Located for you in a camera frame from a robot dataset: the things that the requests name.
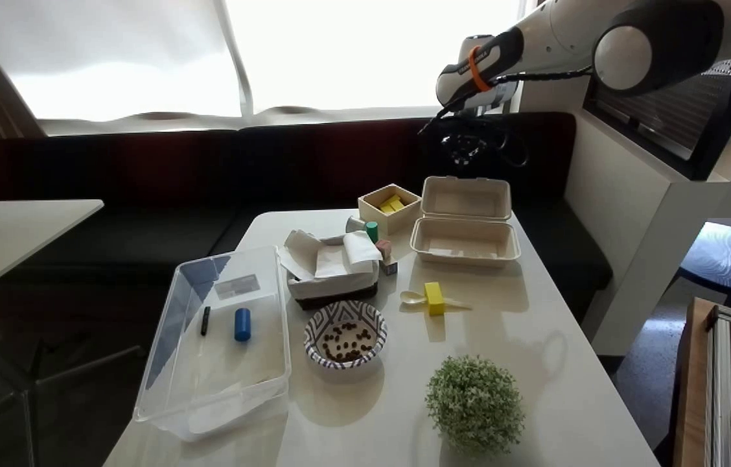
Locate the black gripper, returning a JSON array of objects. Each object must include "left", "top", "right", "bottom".
[{"left": 445, "top": 106, "right": 515, "bottom": 178}]

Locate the white foam lunch pack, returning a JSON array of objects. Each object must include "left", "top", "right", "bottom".
[{"left": 406, "top": 174, "right": 523, "bottom": 271}]

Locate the yellow block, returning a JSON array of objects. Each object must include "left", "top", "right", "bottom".
[{"left": 421, "top": 280, "right": 447, "bottom": 320}]

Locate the white desk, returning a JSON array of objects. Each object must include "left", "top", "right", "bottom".
[{"left": 559, "top": 101, "right": 731, "bottom": 358}]

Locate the patterned bowl with beans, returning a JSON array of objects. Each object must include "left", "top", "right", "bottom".
[{"left": 300, "top": 299, "right": 392, "bottom": 376}]

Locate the green ball plant in pot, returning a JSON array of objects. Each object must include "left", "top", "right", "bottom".
[{"left": 424, "top": 353, "right": 529, "bottom": 456}]

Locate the white label card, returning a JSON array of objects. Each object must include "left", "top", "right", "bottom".
[{"left": 213, "top": 272, "right": 262, "bottom": 301}]

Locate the blue cylinder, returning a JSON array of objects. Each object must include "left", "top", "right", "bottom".
[{"left": 232, "top": 307, "right": 254, "bottom": 345}]

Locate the dark bench sofa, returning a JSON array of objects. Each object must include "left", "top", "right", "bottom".
[{"left": 0, "top": 113, "right": 613, "bottom": 297}]

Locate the clear plastic storage bin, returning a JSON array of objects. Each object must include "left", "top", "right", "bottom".
[{"left": 130, "top": 249, "right": 294, "bottom": 445}]

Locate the white window shade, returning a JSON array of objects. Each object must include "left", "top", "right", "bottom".
[{"left": 0, "top": 0, "right": 246, "bottom": 124}]

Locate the white side table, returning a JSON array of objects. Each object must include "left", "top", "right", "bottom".
[{"left": 0, "top": 197, "right": 105, "bottom": 311}]

